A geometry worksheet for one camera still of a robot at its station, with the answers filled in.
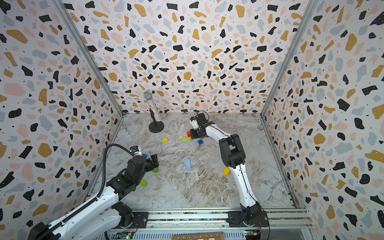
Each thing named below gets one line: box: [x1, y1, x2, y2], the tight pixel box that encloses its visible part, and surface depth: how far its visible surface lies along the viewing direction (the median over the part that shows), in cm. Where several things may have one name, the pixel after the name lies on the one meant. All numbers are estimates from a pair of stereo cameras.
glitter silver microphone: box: [143, 89, 161, 122], surface depth 94 cm
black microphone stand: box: [148, 108, 165, 133], surface depth 114 cm
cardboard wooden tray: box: [171, 232, 225, 240], surface depth 69 cm
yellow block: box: [223, 167, 231, 176], surface depth 92 cm
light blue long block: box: [185, 158, 192, 169], surface depth 95 cm
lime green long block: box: [182, 137, 192, 142], surface depth 108 cm
